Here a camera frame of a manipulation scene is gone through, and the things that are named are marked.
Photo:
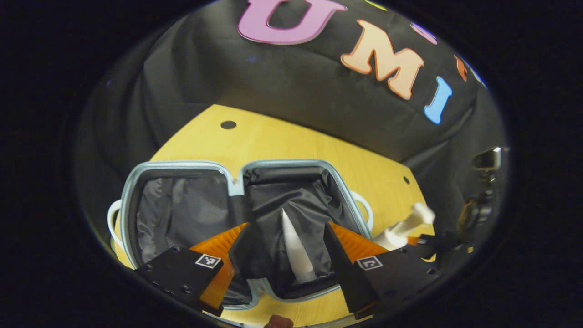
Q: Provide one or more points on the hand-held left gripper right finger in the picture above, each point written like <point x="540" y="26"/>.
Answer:
<point x="339" y="264"/>

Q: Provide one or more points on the light blue cloud-shaped suitcase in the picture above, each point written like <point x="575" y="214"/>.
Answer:
<point x="182" y="214"/>

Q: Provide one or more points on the white squeeze tube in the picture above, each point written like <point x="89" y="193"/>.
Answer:
<point x="296" y="250"/>

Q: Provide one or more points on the black backdrop cloth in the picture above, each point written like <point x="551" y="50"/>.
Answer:
<point x="296" y="91"/>

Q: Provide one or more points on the white pump bottle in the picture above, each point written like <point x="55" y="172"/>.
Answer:
<point x="401" y="230"/>

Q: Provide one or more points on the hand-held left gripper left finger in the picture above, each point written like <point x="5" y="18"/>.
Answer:
<point x="237" y="257"/>

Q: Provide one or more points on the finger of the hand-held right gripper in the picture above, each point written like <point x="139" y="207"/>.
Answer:
<point x="432" y="246"/>

